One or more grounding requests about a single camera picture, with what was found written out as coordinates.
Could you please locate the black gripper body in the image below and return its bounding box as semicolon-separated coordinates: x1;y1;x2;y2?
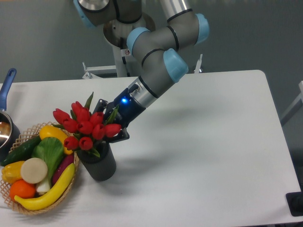
104;88;145;128

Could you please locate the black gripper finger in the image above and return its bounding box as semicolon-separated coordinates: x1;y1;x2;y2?
105;128;130;143
92;99;109;116

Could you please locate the red tulip bouquet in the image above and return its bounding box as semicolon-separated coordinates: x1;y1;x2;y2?
53;94;122;158

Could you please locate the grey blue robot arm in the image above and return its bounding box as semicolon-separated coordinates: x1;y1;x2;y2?
74;0;210;142

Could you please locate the dark grey ribbed vase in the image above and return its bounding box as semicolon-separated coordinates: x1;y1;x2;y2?
76;142;116;181

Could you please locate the yellow squash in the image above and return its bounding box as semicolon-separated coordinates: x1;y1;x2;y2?
39;125;68;144

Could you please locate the purple eggplant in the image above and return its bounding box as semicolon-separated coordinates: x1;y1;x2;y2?
52;154;74;185

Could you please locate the green bok choy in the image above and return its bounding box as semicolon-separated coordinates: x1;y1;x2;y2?
31;137;64;195

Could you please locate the woven wicker basket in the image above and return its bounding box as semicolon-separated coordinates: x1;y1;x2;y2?
0;122;80;215

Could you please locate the yellow banana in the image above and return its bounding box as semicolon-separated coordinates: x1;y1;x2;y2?
15;163;75;211

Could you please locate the green cucumber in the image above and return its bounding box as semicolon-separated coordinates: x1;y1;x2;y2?
0;136;41;166

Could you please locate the beige round disc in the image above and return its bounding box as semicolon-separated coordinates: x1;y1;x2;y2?
20;157;48;184

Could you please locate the yellow bell pepper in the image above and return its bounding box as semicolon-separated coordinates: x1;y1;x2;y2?
1;161;25;184

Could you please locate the orange fruit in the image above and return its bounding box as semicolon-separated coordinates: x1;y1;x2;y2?
9;180;36;201

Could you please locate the black device at table edge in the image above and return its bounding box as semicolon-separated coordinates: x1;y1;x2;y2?
285;192;303;217

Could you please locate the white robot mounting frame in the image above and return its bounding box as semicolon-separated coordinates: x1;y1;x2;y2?
82;53;204;79

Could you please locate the blue handled saucepan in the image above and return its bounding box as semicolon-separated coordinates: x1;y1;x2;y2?
0;68;20;162

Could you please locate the white frame at right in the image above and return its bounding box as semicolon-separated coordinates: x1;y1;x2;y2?
280;81;303;127

